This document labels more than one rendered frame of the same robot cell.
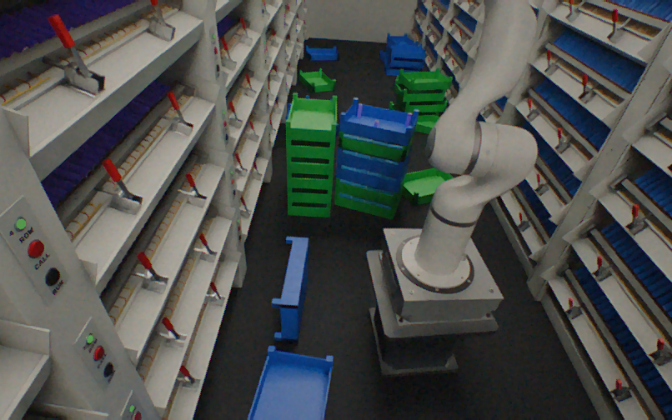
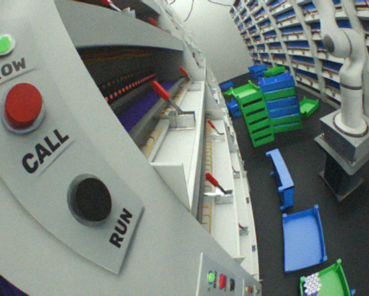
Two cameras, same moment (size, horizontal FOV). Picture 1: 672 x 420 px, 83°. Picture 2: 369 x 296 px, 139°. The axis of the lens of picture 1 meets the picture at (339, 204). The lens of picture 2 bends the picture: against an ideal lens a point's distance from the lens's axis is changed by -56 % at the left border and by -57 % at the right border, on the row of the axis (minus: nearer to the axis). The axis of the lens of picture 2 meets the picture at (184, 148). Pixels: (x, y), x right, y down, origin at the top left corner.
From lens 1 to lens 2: 0.47 m
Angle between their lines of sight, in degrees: 25
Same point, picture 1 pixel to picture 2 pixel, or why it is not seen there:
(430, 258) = (353, 118)
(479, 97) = (331, 12)
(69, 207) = (134, 132)
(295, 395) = (302, 232)
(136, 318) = (223, 228)
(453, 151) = (341, 39)
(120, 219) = (183, 135)
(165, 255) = (219, 176)
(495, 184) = (360, 57)
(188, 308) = (239, 209)
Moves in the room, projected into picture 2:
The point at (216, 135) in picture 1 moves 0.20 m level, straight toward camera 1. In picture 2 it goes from (211, 100) to (230, 109)
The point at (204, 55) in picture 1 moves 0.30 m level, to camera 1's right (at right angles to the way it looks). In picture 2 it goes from (189, 57) to (254, 31)
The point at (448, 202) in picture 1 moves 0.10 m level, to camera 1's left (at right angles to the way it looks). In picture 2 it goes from (350, 75) to (336, 79)
